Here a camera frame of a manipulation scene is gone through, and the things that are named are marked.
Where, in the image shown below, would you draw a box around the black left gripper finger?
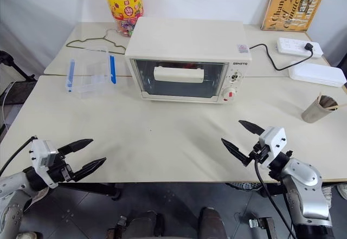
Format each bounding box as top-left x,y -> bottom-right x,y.
57,138 -> 94,155
72,157 -> 107,183

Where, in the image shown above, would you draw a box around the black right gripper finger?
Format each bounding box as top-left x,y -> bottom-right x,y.
238,119 -> 266,137
221,138 -> 252,167

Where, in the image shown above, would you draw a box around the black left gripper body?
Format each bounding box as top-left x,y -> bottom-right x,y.
48,152 -> 76,183

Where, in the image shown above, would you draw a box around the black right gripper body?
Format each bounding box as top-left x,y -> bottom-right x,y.
248,143 -> 272,166

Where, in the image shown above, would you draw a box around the glass oven door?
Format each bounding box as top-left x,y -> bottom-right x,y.
129,58 -> 230,100

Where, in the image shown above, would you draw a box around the cream toaster oven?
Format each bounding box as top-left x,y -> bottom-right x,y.
124,16 -> 253,105

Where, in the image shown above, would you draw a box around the grey stick holder cup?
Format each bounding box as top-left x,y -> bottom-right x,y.
301,94 -> 339,124

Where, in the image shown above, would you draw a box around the clear box blue latches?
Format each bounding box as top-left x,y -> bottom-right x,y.
65,46 -> 118,99

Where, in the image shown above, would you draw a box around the dark rounded shape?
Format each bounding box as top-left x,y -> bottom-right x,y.
198,206 -> 228,239

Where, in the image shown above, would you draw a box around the wooden sticks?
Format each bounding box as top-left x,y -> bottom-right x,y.
318,92 -> 340,112

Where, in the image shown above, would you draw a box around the white flat lidded case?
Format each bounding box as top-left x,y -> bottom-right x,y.
287,61 -> 347,88

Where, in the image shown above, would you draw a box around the white shoe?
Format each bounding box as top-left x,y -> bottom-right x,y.
337,183 -> 347,201

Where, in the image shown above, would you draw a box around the white power strip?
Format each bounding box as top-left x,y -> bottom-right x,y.
275,36 -> 325,59

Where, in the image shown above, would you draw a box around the black tripod stand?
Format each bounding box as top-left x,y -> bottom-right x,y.
0,50 -> 38,82

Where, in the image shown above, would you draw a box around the yellow book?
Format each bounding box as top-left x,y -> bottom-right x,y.
260,0 -> 325,33

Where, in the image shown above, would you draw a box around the candy jar orange lid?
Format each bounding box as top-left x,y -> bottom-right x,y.
101,0 -> 145,38

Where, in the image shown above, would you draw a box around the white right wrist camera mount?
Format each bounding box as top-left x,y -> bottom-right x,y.
258,126 -> 287,169

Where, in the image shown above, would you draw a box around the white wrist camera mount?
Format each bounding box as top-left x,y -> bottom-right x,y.
29,139 -> 60,189
258,126 -> 287,169

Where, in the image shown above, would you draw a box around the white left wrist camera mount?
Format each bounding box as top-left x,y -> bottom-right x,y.
29,139 -> 60,189

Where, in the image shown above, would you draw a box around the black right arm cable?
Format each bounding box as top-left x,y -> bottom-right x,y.
254,158 -> 299,239

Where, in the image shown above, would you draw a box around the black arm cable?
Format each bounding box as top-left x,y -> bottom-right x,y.
0,135 -> 38,178
254,158 -> 299,239

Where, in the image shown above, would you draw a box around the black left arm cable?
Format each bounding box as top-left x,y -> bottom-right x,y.
0,135 -> 38,178

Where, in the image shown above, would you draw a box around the metal clamp bracket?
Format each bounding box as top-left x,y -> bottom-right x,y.
248,216 -> 278,239
107,215 -> 128,239

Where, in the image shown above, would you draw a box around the black power cable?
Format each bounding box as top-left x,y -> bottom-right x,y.
249,43 -> 312,72

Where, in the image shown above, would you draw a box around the thin white cable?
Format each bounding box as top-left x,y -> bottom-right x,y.
0,81 -> 16,127

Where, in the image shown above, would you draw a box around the cream oven door handle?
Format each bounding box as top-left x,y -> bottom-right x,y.
153,66 -> 205,83

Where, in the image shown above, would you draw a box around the thin wire clothes hanger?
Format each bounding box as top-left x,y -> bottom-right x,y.
66,28 -> 127,56

